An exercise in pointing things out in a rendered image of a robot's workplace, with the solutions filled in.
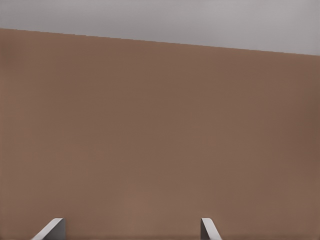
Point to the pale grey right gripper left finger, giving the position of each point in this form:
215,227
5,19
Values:
55,230

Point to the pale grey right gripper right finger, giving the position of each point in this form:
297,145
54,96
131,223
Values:
209,230

